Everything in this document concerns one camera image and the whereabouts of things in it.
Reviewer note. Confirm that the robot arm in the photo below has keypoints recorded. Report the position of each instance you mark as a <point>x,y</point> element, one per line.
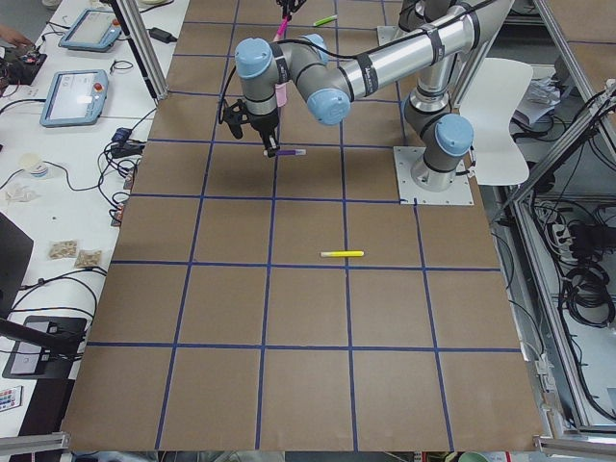
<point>410,17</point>
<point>457,27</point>

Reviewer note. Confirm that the purple pen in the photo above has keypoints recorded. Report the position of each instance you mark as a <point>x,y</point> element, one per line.
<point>290,152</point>

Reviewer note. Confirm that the white chair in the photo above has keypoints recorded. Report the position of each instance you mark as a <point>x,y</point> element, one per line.
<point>489,104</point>

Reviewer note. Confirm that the aluminium frame post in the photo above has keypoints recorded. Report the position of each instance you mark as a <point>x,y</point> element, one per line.
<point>133,28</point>

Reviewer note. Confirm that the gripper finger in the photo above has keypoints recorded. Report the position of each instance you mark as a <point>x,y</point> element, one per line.
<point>270,142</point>
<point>289,7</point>

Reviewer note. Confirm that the near blue teach pendant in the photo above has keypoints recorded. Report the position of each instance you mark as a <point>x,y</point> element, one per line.
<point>75,98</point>

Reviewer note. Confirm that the black power adapter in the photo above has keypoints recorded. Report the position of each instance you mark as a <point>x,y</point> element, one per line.
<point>161,35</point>

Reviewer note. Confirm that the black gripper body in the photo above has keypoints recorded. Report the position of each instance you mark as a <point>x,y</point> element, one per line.
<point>264,125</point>

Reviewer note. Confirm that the blue teach pendant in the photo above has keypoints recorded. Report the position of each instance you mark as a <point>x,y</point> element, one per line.
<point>94,31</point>
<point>75,98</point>

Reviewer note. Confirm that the yellow pen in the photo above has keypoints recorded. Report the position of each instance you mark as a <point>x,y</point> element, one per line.
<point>342,254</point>

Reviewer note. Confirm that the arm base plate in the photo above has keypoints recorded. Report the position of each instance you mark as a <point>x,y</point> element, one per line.
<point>420,185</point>
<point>386,34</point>

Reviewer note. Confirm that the small white bowl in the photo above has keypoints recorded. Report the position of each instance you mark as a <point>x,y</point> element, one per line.
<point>33,164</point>

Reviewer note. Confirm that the black camera stand base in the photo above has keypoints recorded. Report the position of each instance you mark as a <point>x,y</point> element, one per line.
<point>44,347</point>

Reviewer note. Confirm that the snack bag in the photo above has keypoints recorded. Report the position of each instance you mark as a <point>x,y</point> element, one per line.
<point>88,259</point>
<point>63,250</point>

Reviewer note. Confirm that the far blue teach pendant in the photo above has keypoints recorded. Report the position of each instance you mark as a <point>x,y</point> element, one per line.
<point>94,31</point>

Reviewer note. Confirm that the green pen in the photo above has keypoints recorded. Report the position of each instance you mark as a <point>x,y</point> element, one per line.
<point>325,20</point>

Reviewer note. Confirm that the pink pen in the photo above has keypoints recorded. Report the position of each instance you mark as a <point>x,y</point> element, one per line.
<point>281,29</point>

